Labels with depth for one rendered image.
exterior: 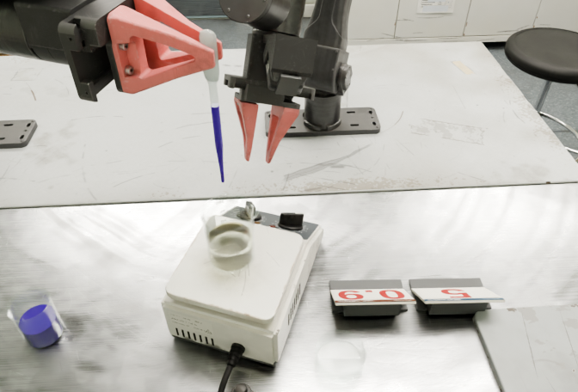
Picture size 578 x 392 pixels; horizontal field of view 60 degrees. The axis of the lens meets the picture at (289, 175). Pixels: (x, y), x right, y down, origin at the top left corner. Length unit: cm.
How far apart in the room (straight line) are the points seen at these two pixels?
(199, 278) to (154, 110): 48
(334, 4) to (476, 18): 245
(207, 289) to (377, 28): 263
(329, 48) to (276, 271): 38
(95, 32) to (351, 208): 46
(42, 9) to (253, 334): 35
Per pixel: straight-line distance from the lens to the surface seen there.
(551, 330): 66
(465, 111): 98
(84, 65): 42
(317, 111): 84
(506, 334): 64
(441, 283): 66
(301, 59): 51
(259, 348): 55
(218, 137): 45
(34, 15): 44
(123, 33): 41
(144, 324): 63
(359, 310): 60
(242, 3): 53
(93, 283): 69
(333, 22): 79
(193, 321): 55
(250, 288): 53
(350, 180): 78
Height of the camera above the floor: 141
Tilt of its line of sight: 41 degrees down
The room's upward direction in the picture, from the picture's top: straight up
